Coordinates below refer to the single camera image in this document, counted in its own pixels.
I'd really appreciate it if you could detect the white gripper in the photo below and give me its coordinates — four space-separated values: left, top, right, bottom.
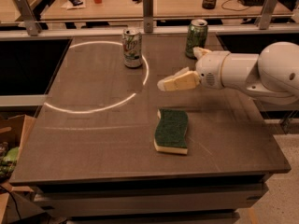
157 47 230 91

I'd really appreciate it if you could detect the cardboard box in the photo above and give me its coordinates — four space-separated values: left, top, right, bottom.
0 115 36 192

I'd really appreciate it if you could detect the black cable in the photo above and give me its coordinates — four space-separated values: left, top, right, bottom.
0 185 23 224

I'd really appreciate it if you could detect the black mesh cup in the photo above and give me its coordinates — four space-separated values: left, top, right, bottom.
202 0 217 9

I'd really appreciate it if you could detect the green soda can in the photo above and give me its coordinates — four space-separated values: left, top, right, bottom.
185 19 208 59

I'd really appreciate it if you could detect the metal bracket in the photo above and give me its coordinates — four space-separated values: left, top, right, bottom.
255 0 278 30
143 0 153 33
14 0 42 36

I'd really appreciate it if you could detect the right metal bracket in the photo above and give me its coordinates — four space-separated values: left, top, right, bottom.
255 0 278 30

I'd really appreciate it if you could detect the left metal bracket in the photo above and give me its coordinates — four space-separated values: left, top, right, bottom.
14 0 42 36

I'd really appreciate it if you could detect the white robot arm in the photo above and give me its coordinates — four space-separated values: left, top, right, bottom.
157 42 299 105

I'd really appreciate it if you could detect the middle metal bracket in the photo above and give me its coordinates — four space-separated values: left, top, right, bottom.
143 0 153 33

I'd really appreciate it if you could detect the white 7up can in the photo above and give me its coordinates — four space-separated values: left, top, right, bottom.
122 28 142 68

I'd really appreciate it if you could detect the green bag in box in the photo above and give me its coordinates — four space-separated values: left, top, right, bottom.
0 142 19 180

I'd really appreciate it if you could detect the green and yellow sponge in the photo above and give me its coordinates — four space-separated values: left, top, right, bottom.
154 109 189 155

